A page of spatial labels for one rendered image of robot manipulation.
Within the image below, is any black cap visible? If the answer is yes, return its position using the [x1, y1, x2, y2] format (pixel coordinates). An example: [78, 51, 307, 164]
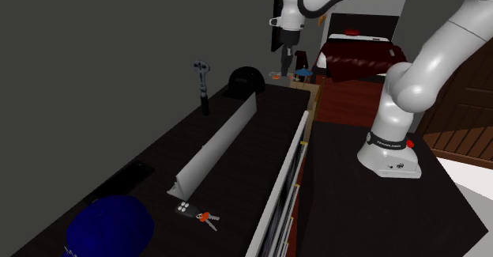
[228, 66, 266, 97]

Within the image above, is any bed with dark red cover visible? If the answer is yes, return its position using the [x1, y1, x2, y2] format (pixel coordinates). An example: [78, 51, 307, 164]
[310, 12, 410, 128]

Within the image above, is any long white triangular box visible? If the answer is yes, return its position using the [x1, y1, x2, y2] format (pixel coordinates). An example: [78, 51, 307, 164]
[167, 93, 258, 202]

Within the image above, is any dark chest of drawers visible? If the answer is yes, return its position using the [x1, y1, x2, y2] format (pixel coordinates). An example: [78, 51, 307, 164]
[10, 81, 322, 257]

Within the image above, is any brown wooden door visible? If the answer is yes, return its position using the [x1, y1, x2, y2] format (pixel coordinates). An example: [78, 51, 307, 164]
[415, 40, 493, 169]

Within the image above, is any dark robot stand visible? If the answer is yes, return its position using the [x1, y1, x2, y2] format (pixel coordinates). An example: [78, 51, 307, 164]
[295, 120, 490, 257]

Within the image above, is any black key fob with keys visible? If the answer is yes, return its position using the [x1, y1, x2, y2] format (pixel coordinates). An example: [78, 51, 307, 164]
[175, 201, 221, 232]

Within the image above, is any blue cap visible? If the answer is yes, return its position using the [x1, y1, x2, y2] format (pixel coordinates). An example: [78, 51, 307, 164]
[60, 194, 156, 257]

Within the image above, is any grey tool with black handle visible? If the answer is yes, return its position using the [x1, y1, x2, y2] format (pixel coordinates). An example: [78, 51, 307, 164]
[193, 59, 211, 117]

